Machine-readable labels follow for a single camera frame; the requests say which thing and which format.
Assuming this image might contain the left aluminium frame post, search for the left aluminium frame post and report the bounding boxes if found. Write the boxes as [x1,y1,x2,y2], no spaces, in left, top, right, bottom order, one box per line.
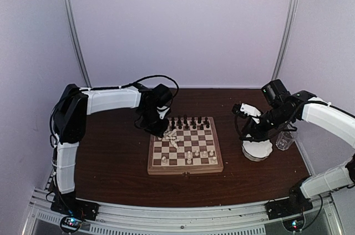
[63,0,92,88]

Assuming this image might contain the white knight chess piece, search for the white knight chess piece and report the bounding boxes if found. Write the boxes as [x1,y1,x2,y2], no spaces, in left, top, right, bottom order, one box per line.
[161,156,168,165]

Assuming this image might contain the left round controller board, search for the left round controller board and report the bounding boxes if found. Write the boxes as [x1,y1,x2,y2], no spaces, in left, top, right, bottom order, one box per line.
[59,216,83,233]

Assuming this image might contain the aluminium front rail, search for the aluminium front rail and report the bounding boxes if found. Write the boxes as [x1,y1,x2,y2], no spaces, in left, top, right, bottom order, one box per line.
[19,188,346,234]

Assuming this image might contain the white scalloped ceramic bowl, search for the white scalloped ceramic bowl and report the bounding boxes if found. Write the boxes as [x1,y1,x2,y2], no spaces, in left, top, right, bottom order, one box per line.
[242,140,273,162]

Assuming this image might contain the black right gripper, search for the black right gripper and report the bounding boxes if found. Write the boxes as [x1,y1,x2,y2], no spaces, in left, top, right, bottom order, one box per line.
[239,104,292,142]

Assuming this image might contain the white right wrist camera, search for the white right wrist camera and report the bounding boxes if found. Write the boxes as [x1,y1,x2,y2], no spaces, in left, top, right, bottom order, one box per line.
[232,103,261,119]

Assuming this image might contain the round controller board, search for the round controller board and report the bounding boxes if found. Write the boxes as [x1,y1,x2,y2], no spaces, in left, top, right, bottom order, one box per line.
[282,216,305,232]
[59,216,83,233]

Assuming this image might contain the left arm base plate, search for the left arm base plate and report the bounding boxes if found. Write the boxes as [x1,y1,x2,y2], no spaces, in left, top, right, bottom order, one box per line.
[50,200,99,221]

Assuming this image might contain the aluminium frame post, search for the aluminium frame post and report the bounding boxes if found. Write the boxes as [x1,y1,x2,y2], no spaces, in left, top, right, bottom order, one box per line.
[63,0,92,88]
[271,0,299,80]

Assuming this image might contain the black chess pieces rows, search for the black chess pieces rows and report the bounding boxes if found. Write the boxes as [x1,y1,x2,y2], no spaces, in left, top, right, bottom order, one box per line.
[167,116,213,131]

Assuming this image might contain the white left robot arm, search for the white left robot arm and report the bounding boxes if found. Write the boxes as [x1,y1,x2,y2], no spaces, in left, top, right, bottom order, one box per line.
[50,83,174,215]

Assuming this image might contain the clear drinking glass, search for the clear drinking glass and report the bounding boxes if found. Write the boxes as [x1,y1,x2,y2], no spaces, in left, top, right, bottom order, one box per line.
[276,130,297,151]

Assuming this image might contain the pile of white chess pieces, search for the pile of white chess pieces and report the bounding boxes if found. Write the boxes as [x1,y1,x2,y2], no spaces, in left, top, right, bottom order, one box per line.
[158,129,180,150]

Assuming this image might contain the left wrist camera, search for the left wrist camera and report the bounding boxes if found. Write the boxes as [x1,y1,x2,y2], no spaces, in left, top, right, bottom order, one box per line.
[152,84,173,120]

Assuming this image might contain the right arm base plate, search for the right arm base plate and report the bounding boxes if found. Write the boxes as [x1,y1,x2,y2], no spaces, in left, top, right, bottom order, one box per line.
[265,198,313,220]

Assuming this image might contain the wooden chess board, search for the wooden chess board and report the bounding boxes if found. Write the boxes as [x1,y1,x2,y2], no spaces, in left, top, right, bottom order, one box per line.
[147,119,224,175]

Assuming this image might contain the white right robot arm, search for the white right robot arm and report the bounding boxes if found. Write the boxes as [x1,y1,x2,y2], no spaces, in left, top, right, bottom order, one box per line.
[233,90,354,214]

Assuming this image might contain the right aluminium frame post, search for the right aluminium frame post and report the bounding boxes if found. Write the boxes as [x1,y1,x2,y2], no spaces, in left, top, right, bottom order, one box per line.
[271,0,299,80]

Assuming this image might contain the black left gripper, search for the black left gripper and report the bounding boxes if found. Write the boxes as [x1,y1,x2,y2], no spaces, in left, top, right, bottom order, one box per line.
[140,106,170,138]

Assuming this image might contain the right round controller board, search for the right round controller board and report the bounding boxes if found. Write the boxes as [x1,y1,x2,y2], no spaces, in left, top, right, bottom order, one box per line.
[282,216,305,232]

